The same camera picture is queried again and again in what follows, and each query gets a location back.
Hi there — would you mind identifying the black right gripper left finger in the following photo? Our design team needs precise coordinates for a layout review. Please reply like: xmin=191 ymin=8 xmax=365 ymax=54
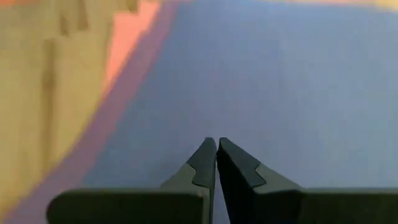
xmin=160 ymin=136 xmax=218 ymax=224

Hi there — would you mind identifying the orange paper sheet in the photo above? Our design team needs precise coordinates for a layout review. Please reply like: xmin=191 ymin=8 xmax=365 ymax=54
xmin=99 ymin=0 xmax=162 ymax=99

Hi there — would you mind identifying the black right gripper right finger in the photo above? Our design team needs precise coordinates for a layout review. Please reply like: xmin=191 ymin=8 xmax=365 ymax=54
xmin=216 ymin=137 xmax=305 ymax=224

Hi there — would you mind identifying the purple paper sheet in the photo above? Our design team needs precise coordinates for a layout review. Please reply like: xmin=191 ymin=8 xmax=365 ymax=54
xmin=2 ymin=0 xmax=190 ymax=224

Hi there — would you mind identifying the blue paper sheet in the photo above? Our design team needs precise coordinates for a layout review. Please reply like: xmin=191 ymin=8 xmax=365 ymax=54
xmin=82 ymin=0 xmax=398 ymax=224

